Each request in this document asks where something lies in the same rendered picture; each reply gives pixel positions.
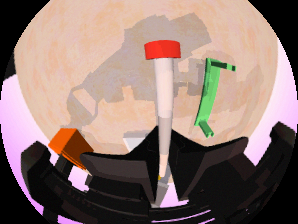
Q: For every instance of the white pin with red cap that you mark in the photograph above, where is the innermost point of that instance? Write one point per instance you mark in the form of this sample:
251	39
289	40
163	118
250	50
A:
163	52

